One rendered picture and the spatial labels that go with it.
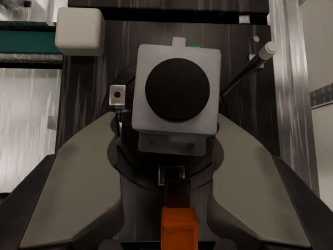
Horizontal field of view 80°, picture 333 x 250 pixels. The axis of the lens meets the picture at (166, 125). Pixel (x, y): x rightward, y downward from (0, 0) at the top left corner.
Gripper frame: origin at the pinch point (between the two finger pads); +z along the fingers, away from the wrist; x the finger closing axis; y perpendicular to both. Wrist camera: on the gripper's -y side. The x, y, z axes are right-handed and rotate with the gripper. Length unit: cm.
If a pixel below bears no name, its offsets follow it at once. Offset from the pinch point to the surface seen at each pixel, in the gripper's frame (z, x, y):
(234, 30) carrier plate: 14.7, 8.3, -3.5
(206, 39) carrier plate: 13.9, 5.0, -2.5
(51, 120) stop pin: 7.9, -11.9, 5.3
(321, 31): 28.2, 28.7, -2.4
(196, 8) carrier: 16.4, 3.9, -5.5
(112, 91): 6.3, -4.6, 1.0
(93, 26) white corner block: 12.2, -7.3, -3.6
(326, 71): 23.4, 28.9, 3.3
